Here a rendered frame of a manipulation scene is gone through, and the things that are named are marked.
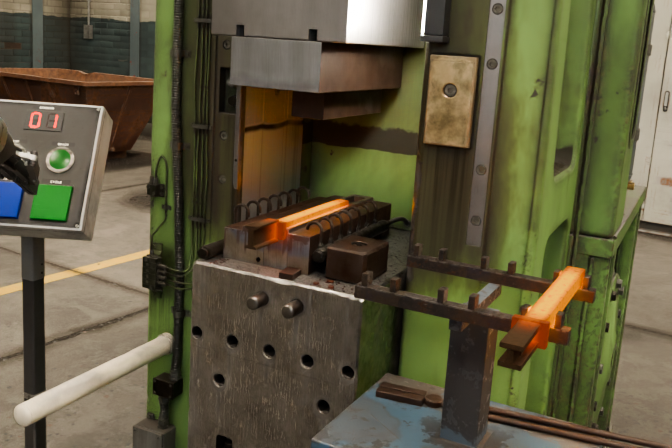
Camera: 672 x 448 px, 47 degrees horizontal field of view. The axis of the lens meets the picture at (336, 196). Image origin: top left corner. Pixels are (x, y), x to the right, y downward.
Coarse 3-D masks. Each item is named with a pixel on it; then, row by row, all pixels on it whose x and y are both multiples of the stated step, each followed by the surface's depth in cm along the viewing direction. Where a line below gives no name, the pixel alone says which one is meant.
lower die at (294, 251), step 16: (288, 208) 179; (304, 208) 175; (384, 208) 183; (240, 224) 161; (304, 224) 157; (336, 224) 161; (352, 224) 167; (224, 240) 158; (240, 240) 157; (288, 240) 152; (304, 240) 150; (224, 256) 159; (240, 256) 157; (256, 256) 155; (272, 256) 154; (288, 256) 152; (304, 256) 150; (304, 272) 151
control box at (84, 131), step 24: (24, 120) 163; (48, 120) 162; (72, 120) 163; (96, 120) 163; (24, 144) 161; (48, 144) 161; (72, 144) 161; (96, 144) 161; (48, 168) 159; (72, 168) 159; (96, 168) 162; (24, 192) 157; (96, 192) 163; (24, 216) 156; (72, 216) 156; (96, 216) 164
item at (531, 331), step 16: (576, 272) 122; (560, 288) 113; (576, 288) 119; (544, 304) 105; (560, 304) 107; (512, 320) 98; (528, 320) 97; (544, 320) 97; (512, 336) 91; (528, 336) 92; (544, 336) 96; (512, 352) 89; (528, 352) 93; (512, 368) 89
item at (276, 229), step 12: (324, 204) 172; (336, 204) 173; (288, 216) 158; (300, 216) 159; (312, 216) 163; (252, 228) 143; (264, 228) 147; (276, 228) 150; (252, 240) 144; (264, 240) 147; (276, 240) 150
